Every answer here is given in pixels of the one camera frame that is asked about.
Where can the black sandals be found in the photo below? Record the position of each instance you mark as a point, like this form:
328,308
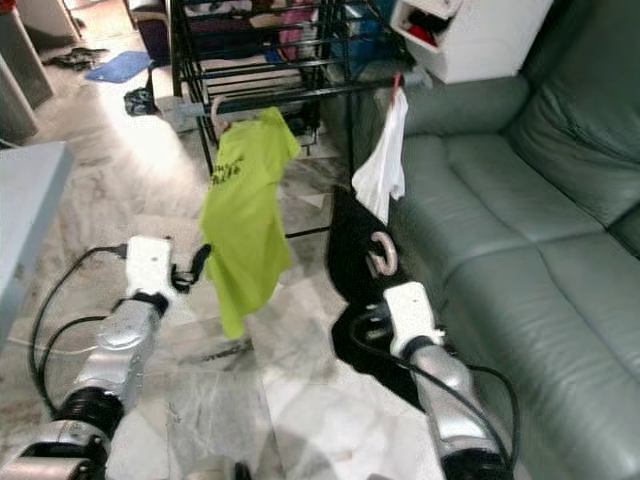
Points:
80,57

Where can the black metal drying rack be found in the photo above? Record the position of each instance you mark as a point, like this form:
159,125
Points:
320,91

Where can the grey-green leather sofa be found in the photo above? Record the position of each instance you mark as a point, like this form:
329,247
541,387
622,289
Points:
540,220

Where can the dark cloth bundle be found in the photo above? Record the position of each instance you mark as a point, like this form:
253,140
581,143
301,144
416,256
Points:
140,102

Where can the pink bag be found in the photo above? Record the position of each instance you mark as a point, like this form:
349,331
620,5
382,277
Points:
295,35

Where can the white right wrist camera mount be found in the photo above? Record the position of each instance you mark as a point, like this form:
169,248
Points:
412,312

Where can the light grey folding table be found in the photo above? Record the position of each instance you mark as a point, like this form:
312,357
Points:
25,230

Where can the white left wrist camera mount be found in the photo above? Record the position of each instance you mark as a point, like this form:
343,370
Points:
153,265

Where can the red cloth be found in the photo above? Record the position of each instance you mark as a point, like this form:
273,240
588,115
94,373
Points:
422,33

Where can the white t-shirt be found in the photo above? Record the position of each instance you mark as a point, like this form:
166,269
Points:
382,165

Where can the blue bag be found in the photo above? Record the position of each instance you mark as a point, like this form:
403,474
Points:
360,40

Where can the lime green t-shirt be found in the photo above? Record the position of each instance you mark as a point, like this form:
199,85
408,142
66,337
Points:
245,220

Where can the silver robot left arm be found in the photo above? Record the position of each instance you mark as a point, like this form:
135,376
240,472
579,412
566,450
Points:
125,345

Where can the white low box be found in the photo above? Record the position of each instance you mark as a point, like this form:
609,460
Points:
172,95

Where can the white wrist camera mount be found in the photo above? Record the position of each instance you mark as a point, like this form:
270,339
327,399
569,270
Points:
153,265
412,312

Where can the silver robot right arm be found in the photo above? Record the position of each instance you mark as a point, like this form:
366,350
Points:
455,400

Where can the black t-shirt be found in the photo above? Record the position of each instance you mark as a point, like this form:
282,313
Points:
355,260

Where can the red plastic hanger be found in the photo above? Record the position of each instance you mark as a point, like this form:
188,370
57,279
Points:
397,84

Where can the grey metal cabinet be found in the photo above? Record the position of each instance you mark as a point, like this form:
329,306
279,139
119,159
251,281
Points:
18,105
45,65

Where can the pink plastic hanger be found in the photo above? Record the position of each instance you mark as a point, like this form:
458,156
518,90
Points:
395,255
216,110

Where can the blue floor mat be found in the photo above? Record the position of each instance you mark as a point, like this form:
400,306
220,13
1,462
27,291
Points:
120,66

